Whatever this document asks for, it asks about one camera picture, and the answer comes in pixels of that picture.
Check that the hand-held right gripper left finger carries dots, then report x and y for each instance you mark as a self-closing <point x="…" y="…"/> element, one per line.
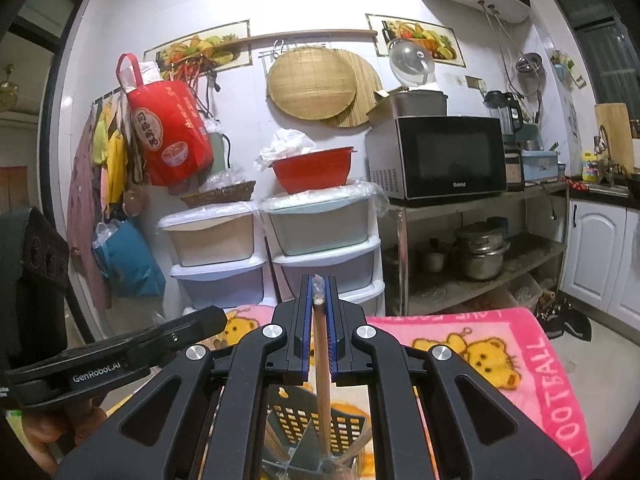
<point x="304" y="340"/>

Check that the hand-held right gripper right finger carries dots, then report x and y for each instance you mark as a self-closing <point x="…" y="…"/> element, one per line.
<point x="334" y="340"/>

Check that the single chopstick pair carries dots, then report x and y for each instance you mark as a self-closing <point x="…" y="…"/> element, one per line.
<point x="321" y="375"/>

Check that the green grid utensil holder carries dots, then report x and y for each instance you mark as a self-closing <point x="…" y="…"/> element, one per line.
<point x="287" y="396"/>

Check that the pile of wooden chopsticks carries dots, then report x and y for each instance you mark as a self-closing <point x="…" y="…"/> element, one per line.
<point x="274" y="442"/>

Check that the person's left hand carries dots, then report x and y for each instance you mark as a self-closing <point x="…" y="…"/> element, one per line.
<point x="50" y="425"/>

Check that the pink hanging garment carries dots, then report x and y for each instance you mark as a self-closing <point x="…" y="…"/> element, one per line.
<point x="82" y="210"/>

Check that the blue hanging bag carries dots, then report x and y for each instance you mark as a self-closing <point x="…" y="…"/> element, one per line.
<point x="130" y="260"/>

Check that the white plastic drawer tower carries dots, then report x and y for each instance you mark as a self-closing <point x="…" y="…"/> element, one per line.
<point x="320" y="230"/>
<point x="215" y="240"/>

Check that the small steel pot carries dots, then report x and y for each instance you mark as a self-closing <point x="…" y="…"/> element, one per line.
<point x="432" y="259"/>

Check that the brown round ladle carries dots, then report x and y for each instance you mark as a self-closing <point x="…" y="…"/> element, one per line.
<point x="136" y="201"/>

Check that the yellow hanging cloth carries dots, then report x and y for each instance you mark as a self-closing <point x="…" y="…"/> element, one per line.
<point x="115" y="160"/>

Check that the wicker basket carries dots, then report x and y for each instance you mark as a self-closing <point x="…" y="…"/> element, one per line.
<point x="220" y="194"/>

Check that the red plastic basin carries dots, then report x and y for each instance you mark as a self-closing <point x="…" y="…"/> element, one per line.
<point x="312" y="170"/>

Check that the large steel pot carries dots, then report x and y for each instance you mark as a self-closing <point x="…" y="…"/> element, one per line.
<point x="482" y="255"/>

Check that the pink printed blanket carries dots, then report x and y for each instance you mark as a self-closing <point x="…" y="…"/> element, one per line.
<point x="500" y="395"/>

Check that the white plastic bag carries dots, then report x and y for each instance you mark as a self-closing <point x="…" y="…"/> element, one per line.
<point x="285" y="147"/>

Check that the red gift bag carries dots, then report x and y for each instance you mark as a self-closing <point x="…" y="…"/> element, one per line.
<point x="165" y="130"/>

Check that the metal shelf rack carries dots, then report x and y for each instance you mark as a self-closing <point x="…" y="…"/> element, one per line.
<point x="530" y="255"/>

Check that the black microwave oven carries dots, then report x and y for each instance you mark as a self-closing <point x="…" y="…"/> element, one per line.
<point x="450" y="157"/>

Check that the black shoes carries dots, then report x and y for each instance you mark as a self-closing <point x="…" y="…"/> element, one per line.
<point x="567" y="322"/>

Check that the grey rectangular container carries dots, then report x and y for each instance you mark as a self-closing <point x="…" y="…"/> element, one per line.
<point x="415" y="102"/>

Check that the round bamboo mat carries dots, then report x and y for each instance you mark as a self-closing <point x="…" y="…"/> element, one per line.
<point x="367" y="90"/>

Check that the round bamboo tray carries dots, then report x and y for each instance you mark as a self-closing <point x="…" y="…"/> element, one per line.
<point x="310" y="82"/>

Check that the light blue storage box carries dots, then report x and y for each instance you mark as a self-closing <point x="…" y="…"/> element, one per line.
<point x="539" y="167"/>

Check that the white kitchen cabinets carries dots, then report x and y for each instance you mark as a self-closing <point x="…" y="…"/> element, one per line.
<point x="600" y="255"/>

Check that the black blender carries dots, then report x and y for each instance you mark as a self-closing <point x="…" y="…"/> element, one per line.
<point x="505" y="115"/>

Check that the glass pot lid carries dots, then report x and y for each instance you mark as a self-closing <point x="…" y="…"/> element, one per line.
<point x="411" y="60"/>

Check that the metal faucet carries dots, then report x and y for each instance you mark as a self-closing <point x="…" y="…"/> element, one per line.
<point x="607" y="165"/>

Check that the hanging steel pot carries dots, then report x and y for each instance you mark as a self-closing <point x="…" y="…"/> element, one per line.
<point x="529" y="70"/>

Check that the wooden cutting board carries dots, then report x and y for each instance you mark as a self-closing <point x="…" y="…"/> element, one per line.
<point x="614" y="132"/>

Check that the dark window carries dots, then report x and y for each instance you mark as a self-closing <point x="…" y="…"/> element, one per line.
<point x="605" y="20"/>

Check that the fruit wall poster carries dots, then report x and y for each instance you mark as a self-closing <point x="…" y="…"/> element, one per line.
<point x="200" y="47"/>
<point x="445" y="40"/>

